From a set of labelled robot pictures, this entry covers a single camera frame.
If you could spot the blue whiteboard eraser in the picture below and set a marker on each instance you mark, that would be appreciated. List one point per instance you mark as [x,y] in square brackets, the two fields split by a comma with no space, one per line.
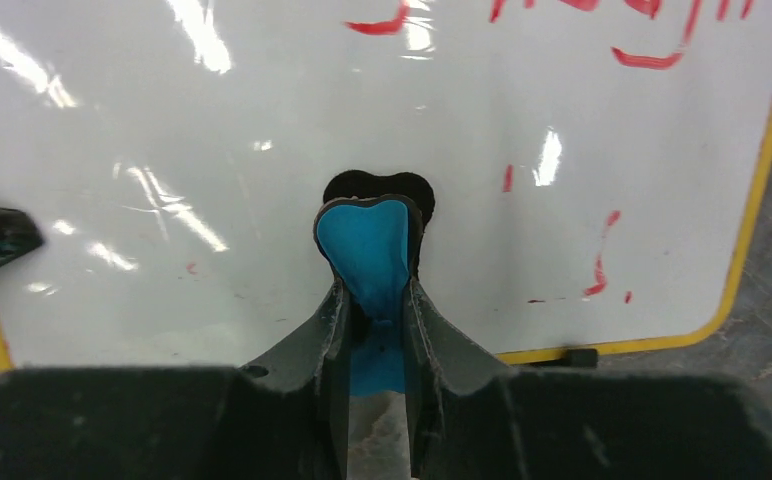
[370,230]

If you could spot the white whiteboard yellow frame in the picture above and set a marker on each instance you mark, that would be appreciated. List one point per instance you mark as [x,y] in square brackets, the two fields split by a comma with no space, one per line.
[597,167]

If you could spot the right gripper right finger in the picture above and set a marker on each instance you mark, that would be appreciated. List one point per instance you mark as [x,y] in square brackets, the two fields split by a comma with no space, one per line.
[471,416]

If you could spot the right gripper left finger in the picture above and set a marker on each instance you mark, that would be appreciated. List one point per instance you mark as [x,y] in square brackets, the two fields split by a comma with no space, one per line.
[284,415]

